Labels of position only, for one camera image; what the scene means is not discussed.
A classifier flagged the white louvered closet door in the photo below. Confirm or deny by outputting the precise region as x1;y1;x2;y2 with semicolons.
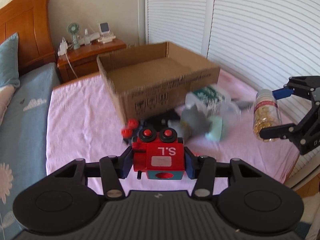
144;0;320;190

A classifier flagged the red toy train block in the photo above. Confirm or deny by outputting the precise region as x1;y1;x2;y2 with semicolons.
132;127;185;180

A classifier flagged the blue bed sheet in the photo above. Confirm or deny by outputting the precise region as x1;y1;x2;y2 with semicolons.
1;63;60;239

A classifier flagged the mint green oval case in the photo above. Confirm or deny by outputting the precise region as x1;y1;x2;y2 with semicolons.
205;115;228;142

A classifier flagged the white wall socket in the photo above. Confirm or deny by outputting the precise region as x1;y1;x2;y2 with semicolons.
127;43;136;48

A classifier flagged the pink table cloth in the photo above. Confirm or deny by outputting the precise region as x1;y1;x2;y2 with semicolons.
46;75;298;183

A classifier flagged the wooden nightstand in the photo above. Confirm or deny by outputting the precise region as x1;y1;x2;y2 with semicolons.
57;38;127;83

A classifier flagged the brown cardboard box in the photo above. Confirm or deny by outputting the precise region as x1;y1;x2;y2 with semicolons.
97;42;220;124

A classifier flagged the blue pillow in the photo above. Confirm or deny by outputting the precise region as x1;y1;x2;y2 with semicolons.
0;33;20;88

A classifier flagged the wooden headboard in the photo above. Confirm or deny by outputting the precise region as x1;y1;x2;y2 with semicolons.
1;0;56;75

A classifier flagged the yellow capsule bottle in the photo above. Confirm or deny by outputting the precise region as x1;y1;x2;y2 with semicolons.
253;89;282;142

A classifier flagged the small green desk fan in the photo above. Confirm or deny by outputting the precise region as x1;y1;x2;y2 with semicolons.
67;22;80;50

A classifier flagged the small spray bottle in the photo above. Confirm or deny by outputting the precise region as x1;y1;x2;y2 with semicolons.
84;29;91;45

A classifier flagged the white power strip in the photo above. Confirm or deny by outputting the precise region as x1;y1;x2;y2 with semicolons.
57;37;69;56

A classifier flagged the white green medical bottle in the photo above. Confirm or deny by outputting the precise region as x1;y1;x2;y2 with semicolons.
185;84;231;116

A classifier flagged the grey shark figure toy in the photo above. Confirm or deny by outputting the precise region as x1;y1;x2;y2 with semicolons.
168;105;212;141

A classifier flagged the black toy train block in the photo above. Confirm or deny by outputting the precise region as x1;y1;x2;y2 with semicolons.
121;118;168;145

